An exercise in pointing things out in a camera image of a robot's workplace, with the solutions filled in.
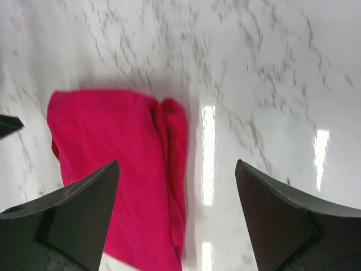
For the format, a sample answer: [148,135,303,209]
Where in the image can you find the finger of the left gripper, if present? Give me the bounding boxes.
[0,115,24,138]

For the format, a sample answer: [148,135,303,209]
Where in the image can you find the pink red t shirt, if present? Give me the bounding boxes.
[47,89,188,270]

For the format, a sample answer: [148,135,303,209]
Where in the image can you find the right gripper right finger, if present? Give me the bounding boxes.
[235,160,360,270]

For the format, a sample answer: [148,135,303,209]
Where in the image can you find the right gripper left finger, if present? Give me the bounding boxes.
[1,160,120,270]

